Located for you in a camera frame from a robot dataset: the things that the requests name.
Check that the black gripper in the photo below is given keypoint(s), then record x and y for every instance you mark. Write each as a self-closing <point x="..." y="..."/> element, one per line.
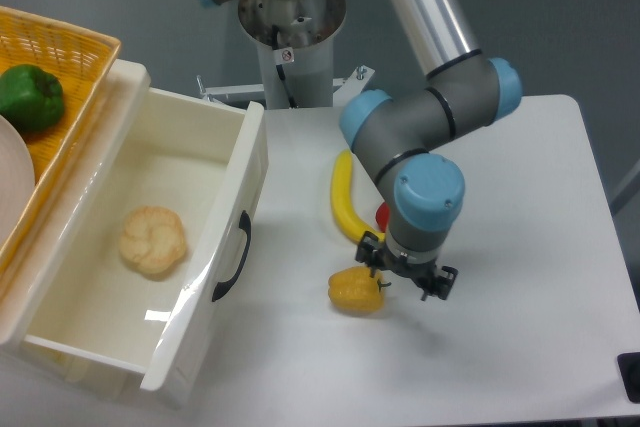
<point x="419" y="266"/>

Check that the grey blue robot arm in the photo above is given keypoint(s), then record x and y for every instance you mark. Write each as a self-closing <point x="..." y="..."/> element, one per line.
<point x="395" y="140"/>

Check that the white drawer cabinet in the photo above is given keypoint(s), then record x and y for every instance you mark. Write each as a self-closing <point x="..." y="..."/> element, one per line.
<point x="38" y="245"/>

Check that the yellow bell pepper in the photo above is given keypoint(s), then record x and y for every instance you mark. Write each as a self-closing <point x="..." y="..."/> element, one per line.
<point x="358" y="290"/>

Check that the red bell pepper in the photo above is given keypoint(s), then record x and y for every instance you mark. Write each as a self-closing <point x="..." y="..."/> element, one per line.
<point x="382" y="216"/>

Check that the yellow banana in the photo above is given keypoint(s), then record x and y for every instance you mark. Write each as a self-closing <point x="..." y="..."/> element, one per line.
<point x="345" y="216"/>

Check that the black corner device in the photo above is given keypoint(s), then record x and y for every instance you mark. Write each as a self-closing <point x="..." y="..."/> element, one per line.
<point x="629" y="367"/>

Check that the beige bread roll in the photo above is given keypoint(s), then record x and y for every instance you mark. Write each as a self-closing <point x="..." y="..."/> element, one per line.
<point x="152" y="239"/>

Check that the yellow woven basket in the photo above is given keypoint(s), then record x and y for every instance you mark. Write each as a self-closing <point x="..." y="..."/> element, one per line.
<point x="51" y="72"/>

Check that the white round plate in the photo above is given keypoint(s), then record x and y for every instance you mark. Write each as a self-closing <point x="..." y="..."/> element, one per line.
<point x="16" y="177"/>

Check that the green bell pepper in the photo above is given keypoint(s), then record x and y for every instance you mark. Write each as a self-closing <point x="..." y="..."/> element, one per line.
<point x="31" y="98"/>

